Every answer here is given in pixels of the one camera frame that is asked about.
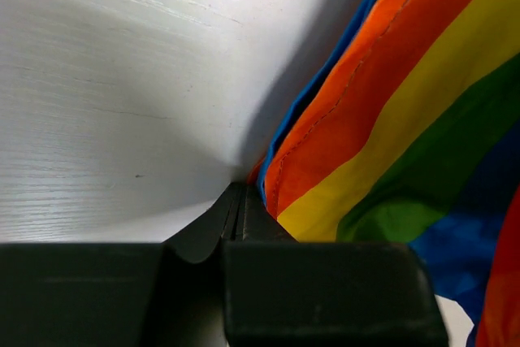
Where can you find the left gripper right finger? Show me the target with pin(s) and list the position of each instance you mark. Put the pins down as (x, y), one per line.
(280, 292)

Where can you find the rainbow striped shorts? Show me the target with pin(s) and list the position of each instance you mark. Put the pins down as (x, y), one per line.
(410, 133)

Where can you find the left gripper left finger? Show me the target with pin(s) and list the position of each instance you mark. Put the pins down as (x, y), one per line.
(119, 294)

